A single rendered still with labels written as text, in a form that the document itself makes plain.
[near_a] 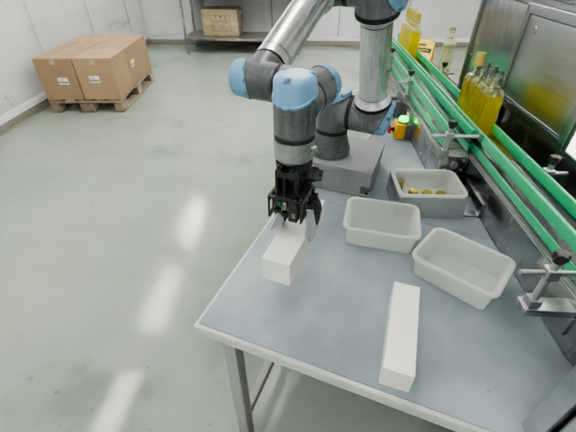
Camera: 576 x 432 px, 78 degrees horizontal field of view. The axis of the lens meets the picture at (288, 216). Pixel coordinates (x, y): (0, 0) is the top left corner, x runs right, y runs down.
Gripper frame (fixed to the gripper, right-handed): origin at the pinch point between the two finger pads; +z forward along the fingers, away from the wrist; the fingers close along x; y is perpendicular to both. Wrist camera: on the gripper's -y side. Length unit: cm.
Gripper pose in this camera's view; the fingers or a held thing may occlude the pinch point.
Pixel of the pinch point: (297, 231)
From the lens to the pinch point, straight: 80.5
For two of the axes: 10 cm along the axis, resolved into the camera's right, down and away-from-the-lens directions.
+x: 9.3, 2.3, -2.9
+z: 0.0, 7.9, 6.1
